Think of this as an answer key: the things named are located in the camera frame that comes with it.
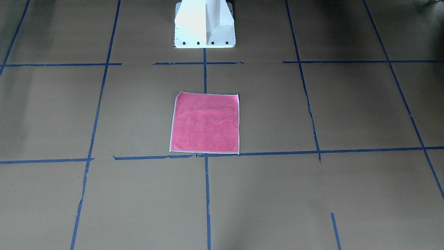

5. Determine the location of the pink towel with grey trim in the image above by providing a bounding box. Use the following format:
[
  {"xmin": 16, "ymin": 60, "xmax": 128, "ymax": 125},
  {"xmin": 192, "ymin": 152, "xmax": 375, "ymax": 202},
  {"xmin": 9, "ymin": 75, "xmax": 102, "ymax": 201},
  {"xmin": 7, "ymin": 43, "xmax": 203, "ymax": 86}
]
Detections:
[{"xmin": 169, "ymin": 91, "xmax": 240, "ymax": 155}]

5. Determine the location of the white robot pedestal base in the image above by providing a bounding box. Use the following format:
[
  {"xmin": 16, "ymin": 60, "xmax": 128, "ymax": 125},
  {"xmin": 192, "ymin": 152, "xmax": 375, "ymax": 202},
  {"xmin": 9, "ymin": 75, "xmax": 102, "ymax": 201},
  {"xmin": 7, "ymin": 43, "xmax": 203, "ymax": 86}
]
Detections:
[{"xmin": 173, "ymin": 0, "xmax": 236, "ymax": 49}]

